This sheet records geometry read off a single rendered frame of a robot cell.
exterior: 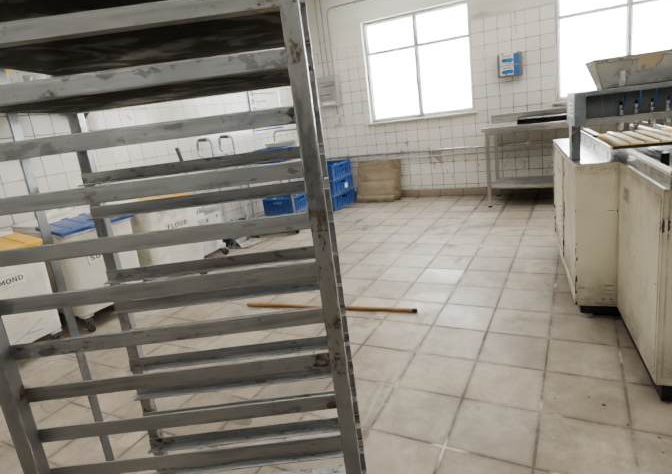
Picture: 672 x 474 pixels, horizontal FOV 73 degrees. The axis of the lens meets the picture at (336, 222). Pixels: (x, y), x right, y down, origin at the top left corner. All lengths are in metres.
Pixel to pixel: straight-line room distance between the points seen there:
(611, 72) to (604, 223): 0.72
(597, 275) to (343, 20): 4.91
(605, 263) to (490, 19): 3.91
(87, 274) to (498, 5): 4.99
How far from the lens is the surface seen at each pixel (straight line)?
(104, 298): 0.92
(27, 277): 3.26
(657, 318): 2.06
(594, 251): 2.65
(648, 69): 2.61
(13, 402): 1.06
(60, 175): 4.11
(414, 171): 6.25
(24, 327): 3.30
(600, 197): 2.58
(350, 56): 6.51
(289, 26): 0.75
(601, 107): 2.60
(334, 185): 5.87
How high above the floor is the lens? 1.22
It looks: 13 degrees down
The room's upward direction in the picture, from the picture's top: 7 degrees counter-clockwise
